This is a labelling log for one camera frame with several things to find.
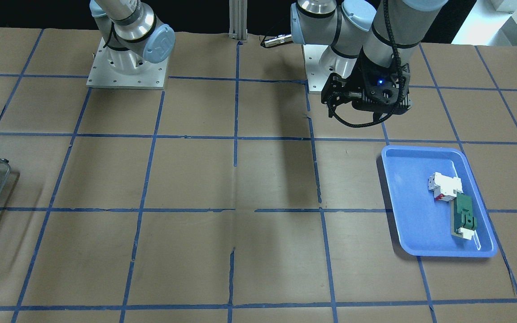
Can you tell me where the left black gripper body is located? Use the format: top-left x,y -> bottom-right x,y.
321,72 -> 366,118

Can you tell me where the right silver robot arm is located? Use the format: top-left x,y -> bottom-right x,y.
89,0 -> 176,63

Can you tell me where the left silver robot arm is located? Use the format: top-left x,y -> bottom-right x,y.
290,0 -> 447,123

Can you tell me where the white circuit breaker module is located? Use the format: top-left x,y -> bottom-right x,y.
428,172 -> 464,202

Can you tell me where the blue plastic tray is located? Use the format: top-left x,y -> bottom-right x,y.
381,145 -> 498,258

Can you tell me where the green terminal block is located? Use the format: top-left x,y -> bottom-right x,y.
451,192 -> 478,240

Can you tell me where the black braided cable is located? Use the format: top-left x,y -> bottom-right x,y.
330,0 -> 409,128

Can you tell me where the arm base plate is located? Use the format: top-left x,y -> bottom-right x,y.
86,39 -> 170,90
305,45 -> 381,96

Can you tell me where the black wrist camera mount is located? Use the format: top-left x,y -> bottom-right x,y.
351,50 -> 400,114

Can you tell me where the aluminium frame post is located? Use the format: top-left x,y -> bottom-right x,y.
228,0 -> 248,42

